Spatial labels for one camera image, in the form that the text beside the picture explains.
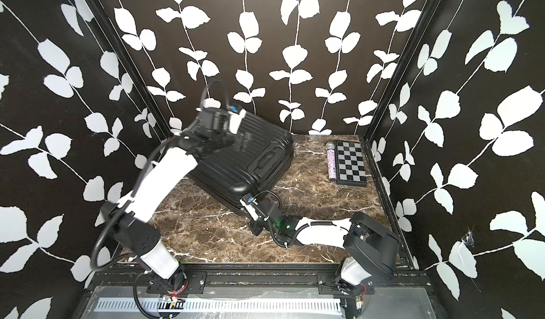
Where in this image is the black ribbed hard-shell suitcase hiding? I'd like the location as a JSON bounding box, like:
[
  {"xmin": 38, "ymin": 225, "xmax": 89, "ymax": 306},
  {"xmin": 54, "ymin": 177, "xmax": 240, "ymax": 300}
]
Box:
[{"xmin": 189, "ymin": 113, "xmax": 294, "ymax": 217}]

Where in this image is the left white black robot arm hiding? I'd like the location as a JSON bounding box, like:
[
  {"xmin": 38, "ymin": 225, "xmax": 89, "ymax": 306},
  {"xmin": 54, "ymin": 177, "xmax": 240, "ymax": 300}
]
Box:
[{"xmin": 90, "ymin": 106, "xmax": 247, "ymax": 279}]

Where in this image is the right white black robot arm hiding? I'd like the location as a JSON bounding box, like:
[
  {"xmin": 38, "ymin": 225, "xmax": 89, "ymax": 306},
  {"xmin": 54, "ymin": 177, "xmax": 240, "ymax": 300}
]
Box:
[{"xmin": 239, "ymin": 193, "xmax": 400, "ymax": 295}]

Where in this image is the purple glitter microphone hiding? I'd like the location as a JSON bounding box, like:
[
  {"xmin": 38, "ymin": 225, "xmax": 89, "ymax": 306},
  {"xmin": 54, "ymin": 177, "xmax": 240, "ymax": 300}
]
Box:
[{"xmin": 325, "ymin": 142, "xmax": 336, "ymax": 181}]

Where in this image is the black white checkered board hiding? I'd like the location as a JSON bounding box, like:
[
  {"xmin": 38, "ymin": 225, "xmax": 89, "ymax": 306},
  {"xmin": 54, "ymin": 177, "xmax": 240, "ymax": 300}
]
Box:
[{"xmin": 334, "ymin": 141, "xmax": 368, "ymax": 187}]

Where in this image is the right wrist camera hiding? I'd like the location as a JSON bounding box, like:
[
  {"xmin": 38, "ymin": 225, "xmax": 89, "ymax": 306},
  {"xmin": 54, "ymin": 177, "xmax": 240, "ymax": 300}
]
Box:
[{"xmin": 240, "ymin": 194, "xmax": 260, "ymax": 221}]

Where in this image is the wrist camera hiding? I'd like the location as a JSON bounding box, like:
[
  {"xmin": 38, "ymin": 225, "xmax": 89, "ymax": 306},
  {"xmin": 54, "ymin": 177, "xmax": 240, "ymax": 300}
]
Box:
[
  {"xmin": 240, "ymin": 194, "xmax": 260, "ymax": 221},
  {"xmin": 228, "ymin": 105, "xmax": 247, "ymax": 134}
]

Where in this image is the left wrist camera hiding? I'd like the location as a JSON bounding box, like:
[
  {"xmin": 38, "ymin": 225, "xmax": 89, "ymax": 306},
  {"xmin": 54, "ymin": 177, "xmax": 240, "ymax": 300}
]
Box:
[{"xmin": 228, "ymin": 105, "xmax": 247, "ymax": 134}]

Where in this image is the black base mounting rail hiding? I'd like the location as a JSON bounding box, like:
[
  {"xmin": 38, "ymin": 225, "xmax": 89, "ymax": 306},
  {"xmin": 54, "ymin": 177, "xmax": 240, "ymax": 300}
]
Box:
[{"xmin": 146, "ymin": 262, "xmax": 431, "ymax": 296}]

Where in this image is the left black corrugated cable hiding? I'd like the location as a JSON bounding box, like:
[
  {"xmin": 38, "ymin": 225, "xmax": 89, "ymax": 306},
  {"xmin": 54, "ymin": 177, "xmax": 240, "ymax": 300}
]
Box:
[{"xmin": 90, "ymin": 79, "xmax": 227, "ymax": 319}]

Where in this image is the white slotted cable duct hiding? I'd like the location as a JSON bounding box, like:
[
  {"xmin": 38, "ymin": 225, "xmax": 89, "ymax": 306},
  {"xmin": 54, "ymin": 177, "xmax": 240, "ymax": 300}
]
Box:
[{"xmin": 92, "ymin": 297, "xmax": 343, "ymax": 316}]

